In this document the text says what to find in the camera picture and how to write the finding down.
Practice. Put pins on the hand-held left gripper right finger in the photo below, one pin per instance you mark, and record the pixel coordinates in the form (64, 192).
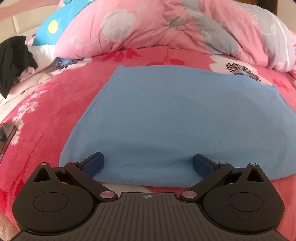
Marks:
(203, 164)

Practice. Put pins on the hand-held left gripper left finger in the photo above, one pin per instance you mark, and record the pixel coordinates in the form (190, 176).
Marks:
(93, 163)

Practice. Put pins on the blue printed t-shirt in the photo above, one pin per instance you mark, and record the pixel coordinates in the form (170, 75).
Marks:
(173, 120)

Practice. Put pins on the red floral blanket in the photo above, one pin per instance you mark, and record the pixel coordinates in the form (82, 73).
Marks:
(46, 120)

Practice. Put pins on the black smartphone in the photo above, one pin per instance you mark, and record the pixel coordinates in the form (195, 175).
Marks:
(7, 136)

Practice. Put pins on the beige cloth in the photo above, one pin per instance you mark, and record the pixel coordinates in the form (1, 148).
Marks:
(30, 81)

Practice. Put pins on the white pillow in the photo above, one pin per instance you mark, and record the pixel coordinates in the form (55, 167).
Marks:
(44, 55)

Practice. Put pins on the black garment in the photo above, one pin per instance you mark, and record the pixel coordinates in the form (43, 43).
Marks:
(11, 60)

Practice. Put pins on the pink floral quilt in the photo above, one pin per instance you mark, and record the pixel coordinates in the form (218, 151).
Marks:
(150, 25)

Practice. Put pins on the blue printed bedding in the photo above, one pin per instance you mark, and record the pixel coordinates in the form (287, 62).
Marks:
(67, 14)

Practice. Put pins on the pink and cream headboard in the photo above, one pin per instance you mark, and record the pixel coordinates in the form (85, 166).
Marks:
(18, 23)

